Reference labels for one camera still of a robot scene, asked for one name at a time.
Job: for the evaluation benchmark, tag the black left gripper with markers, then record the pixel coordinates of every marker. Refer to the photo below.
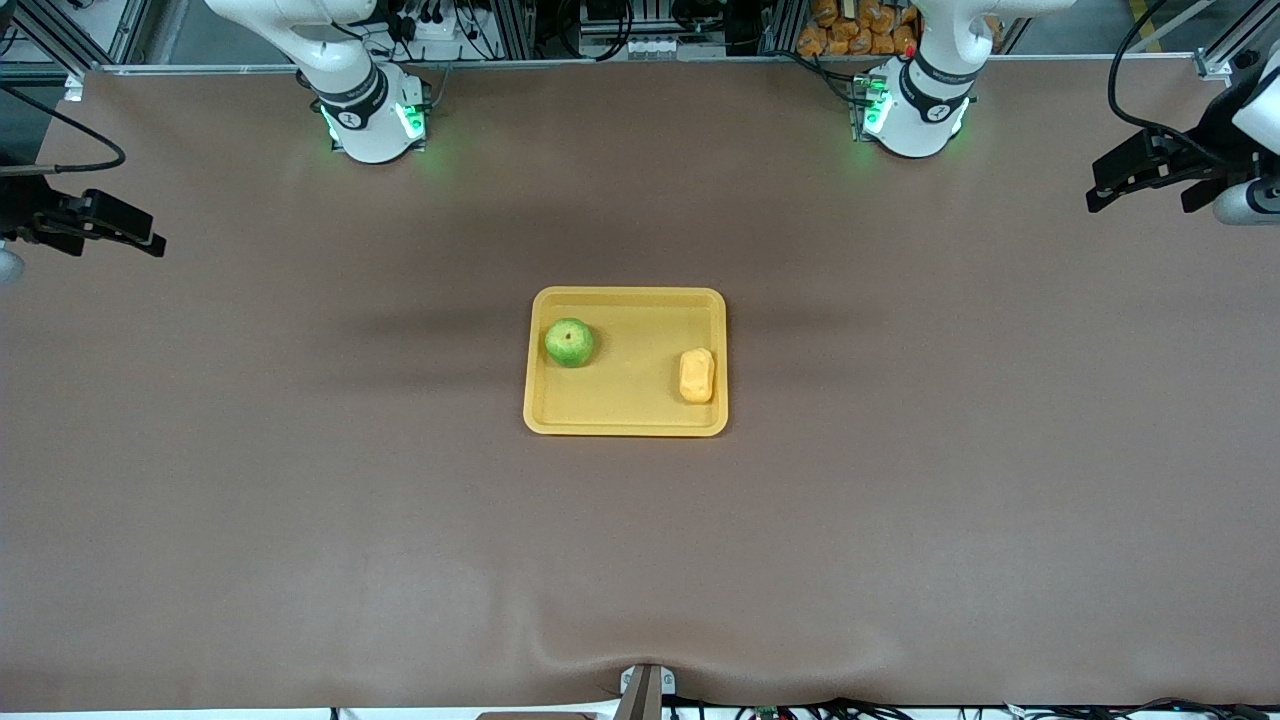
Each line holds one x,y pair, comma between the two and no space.
1216,137

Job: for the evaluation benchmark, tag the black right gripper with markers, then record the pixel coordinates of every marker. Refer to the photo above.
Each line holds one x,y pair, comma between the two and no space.
20,212

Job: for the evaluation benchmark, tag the green apple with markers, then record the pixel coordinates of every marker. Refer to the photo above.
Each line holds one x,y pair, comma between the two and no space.
569,343

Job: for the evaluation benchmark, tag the yellow potato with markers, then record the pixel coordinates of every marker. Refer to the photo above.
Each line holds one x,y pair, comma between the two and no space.
697,375

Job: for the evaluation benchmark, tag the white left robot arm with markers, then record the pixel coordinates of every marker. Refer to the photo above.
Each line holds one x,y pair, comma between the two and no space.
930,100

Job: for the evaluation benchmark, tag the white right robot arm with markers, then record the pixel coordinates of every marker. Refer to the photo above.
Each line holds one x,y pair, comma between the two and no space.
370,110

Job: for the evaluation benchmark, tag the yellow plastic tray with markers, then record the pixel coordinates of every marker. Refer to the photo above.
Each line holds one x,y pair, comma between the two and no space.
630,400

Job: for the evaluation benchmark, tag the orange snack pack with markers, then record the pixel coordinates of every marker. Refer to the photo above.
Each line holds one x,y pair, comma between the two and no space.
903,38
825,12
812,40
860,42

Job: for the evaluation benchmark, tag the white power strip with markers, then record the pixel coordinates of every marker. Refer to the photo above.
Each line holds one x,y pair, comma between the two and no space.
435,20

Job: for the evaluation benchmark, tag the brown table mat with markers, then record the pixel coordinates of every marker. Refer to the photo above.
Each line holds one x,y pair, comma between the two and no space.
640,560

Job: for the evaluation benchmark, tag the aluminium frame strut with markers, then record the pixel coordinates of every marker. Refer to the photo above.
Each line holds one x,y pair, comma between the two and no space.
1235,35
60,35

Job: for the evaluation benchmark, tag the grey base connector bracket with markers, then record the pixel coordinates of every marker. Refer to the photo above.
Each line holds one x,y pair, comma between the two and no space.
861,105

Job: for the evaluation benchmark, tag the aluminium frame post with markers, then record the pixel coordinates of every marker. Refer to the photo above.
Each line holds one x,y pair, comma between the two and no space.
785,25
512,25

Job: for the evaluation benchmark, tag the aluminium frame rail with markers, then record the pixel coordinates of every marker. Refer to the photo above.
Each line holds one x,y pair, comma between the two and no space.
640,62

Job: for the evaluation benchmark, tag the metal stand bracket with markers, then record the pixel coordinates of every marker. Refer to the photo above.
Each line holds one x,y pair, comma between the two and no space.
648,690

